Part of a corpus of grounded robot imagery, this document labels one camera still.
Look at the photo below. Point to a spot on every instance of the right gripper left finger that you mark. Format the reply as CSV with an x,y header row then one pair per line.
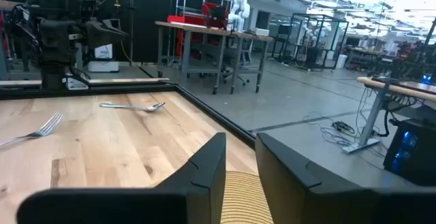
x,y
170,203

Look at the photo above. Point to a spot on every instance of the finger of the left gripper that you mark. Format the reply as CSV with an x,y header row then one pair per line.
x,y
111,24
105,35

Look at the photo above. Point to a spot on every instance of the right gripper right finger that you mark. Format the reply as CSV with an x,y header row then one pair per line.
x,y
323,203

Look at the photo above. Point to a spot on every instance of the round woven straw placemat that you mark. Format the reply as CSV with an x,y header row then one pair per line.
x,y
245,200

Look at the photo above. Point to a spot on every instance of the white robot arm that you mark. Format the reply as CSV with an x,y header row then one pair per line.
x,y
238,13

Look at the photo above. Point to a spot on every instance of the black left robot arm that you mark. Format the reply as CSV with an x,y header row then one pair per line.
x,y
51,2

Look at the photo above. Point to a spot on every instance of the white box device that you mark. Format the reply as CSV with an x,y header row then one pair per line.
x,y
104,65

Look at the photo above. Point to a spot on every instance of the red plastic bin stack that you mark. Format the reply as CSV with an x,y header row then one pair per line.
x,y
194,19

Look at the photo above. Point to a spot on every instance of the silver spoon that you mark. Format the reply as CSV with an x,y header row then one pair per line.
x,y
150,107

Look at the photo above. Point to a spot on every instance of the silver fork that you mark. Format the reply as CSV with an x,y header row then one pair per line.
x,y
44,128

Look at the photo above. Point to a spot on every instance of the wooden-top workbench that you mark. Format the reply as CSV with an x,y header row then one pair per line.
x,y
204,30

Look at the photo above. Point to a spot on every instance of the black computer tower blue lights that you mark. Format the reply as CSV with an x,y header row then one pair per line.
x,y
412,156

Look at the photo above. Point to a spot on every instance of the wooden-top desk grey leg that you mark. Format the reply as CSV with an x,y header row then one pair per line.
x,y
398,89

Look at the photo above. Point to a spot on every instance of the black cage frame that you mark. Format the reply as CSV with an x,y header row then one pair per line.
x,y
318,16

